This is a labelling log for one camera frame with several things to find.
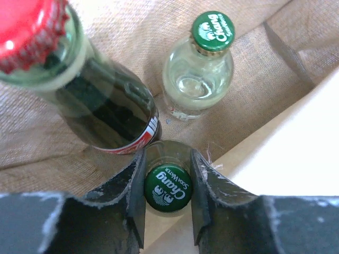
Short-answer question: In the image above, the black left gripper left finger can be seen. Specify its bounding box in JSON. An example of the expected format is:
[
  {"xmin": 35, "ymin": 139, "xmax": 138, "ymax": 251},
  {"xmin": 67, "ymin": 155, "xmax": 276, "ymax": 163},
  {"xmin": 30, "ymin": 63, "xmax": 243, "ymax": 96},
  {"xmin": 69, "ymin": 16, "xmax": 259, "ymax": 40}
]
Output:
[{"xmin": 1, "ymin": 150, "xmax": 146, "ymax": 253}]

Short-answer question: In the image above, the red-capped beverage bottle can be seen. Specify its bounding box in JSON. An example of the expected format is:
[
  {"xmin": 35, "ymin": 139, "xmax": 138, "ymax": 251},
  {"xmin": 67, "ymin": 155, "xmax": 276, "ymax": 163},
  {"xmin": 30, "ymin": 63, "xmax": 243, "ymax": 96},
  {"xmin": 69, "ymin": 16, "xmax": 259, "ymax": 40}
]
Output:
[{"xmin": 1, "ymin": 1, "xmax": 162, "ymax": 155}]

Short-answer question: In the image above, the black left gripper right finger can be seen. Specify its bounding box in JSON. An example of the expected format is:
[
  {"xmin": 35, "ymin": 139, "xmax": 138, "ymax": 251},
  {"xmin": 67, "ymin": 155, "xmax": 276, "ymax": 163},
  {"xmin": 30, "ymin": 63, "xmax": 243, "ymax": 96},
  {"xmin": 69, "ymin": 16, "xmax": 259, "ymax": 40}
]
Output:
[{"xmin": 190, "ymin": 149, "xmax": 338, "ymax": 253}]

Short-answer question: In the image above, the green soda water bottle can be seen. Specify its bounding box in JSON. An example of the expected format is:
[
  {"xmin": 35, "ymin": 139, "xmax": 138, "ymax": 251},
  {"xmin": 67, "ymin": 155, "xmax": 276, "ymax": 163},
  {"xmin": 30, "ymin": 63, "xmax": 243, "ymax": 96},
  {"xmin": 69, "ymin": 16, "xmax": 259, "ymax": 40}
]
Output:
[{"xmin": 162, "ymin": 11, "xmax": 235, "ymax": 121}]

